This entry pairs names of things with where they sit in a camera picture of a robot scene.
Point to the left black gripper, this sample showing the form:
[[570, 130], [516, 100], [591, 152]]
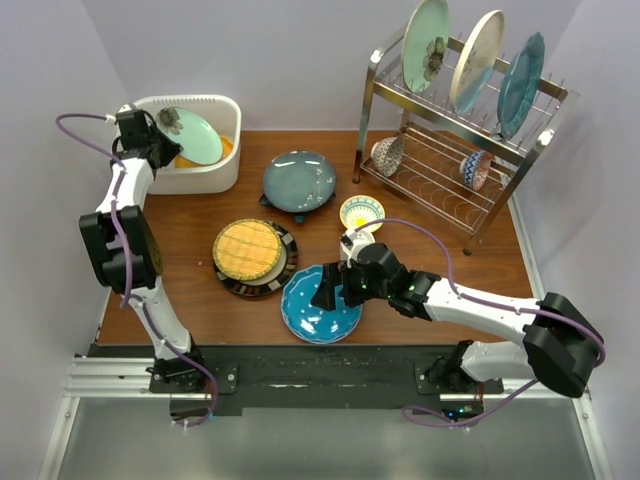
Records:
[[171, 147]]

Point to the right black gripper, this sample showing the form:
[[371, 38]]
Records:
[[332, 275]]

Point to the orange dotted scalloped plate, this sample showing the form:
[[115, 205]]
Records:
[[227, 147]]

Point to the mint green flower plate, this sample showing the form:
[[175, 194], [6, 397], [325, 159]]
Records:
[[199, 141]]

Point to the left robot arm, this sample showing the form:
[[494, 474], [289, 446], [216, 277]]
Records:
[[124, 253]]

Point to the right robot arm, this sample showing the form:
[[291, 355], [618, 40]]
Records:
[[545, 340]]

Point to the white plastic bin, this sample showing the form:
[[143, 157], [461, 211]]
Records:
[[225, 117]]

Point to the blue dotted scalloped plate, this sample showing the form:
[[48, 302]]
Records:
[[313, 324]]

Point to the black patterned rim plate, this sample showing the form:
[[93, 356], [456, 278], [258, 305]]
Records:
[[276, 278]]

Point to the yellow teal patterned bowl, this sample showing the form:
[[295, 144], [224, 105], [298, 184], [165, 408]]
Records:
[[359, 210]]

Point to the woven straw round mat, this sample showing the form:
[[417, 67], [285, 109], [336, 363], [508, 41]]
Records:
[[246, 249]]

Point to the blue-grey blossom plate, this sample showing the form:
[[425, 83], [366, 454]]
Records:
[[298, 182]]

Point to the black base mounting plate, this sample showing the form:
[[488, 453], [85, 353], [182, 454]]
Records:
[[337, 376]]

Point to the brown patterned bowl in rack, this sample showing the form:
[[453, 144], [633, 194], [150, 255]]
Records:
[[387, 155]]

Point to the blue red bowl in rack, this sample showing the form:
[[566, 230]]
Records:
[[475, 169]]

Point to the mint flower plate in rack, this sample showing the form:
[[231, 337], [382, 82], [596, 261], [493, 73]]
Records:
[[425, 44]]

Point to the beige blue plate in rack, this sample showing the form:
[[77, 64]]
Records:
[[476, 61]]

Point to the teal scalloped plate in rack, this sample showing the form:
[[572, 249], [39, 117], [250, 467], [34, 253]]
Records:
[[519, 86]]

